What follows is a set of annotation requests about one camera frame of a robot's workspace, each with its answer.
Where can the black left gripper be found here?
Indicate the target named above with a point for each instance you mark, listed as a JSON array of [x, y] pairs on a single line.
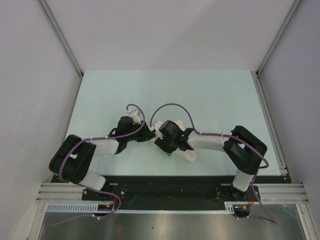
[[145, 134]]

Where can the left aluminium frame post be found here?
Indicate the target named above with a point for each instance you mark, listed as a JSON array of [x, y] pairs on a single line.
[[51, 19]]

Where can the aluminium frame post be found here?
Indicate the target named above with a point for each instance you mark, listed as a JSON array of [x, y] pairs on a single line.
[[290, 15], [51, 19]]

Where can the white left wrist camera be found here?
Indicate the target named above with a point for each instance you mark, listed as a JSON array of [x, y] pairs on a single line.
[[135, 115]]

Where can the aluminium right side rail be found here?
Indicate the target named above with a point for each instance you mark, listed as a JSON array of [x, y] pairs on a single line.
[[279, 153]]

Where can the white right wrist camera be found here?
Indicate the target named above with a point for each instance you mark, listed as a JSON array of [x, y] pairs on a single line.
[[155, 128]]

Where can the right aluminium frame post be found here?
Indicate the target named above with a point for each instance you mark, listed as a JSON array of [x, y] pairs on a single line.
[[290, 15]]

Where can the white cloth napkin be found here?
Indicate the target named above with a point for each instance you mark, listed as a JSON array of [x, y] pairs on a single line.
[[188, 154]]

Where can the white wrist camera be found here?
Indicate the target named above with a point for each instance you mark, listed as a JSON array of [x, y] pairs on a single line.
[[155, 128], [135, 115]]

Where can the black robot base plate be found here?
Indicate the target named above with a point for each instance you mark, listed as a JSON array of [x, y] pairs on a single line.
[[180, 180]]

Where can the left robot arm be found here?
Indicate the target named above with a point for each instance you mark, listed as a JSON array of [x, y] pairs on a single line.
[[73, 159]]

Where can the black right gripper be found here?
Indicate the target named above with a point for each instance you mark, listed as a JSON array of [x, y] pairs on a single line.
[[162, 144]]

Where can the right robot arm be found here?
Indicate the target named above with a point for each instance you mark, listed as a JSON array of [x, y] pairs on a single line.
[[244, 149]]

